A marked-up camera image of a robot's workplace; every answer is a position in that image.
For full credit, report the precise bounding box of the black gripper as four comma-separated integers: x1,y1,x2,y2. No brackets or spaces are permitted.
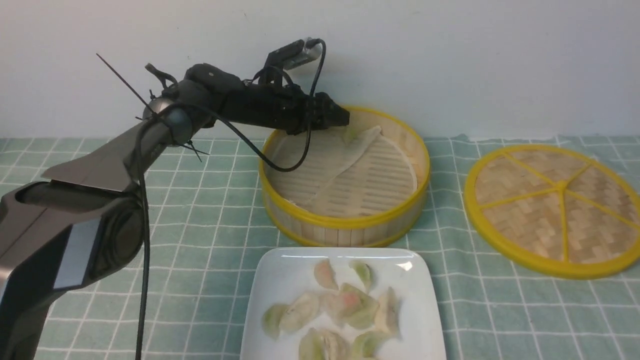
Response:
240,84,350,135

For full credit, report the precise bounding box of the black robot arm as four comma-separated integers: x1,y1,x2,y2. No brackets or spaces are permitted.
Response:
0,63,350,360

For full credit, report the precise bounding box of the white square plate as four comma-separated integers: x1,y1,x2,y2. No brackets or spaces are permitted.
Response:
239,247,447,360

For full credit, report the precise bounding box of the bamboo steamer basket yellow rim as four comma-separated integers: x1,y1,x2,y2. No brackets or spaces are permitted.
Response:
259,106,431,248

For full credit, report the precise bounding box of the white steamer liner cloth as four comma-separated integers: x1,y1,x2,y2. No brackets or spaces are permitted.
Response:
266,125,418,218

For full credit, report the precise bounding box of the green checked tablecloth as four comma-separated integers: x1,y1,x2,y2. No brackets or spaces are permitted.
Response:
0,135,640,360

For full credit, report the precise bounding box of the long black zip tie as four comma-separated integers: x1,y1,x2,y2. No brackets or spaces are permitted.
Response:
95,52,156,116

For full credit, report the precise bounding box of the small green dumpling top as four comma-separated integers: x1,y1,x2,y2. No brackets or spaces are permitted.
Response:
349,259,375,293

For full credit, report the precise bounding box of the pale dumpling left centre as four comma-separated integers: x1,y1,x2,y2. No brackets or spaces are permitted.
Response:
279,292,320,334

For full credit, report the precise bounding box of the pink centre dumpling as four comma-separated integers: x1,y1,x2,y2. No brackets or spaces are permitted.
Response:
320,283,375,327

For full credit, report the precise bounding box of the green dumpling under pink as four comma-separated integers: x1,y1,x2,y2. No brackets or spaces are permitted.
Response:
345,300,379,330

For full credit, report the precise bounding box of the beige dumpling right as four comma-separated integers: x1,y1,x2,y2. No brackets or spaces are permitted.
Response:
374,287,399,338

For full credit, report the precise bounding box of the pale dumpling bottom centre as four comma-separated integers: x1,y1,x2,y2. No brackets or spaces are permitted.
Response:
318,328,350,360

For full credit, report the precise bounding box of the woven bamboo steamer lid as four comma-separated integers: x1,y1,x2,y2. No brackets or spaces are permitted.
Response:
462,144,640,280

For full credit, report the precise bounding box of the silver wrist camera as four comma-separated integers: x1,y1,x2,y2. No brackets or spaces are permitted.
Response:
264,38,322,70

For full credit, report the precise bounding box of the black cable loop strap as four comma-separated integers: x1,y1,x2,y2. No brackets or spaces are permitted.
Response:
145,63,179,91

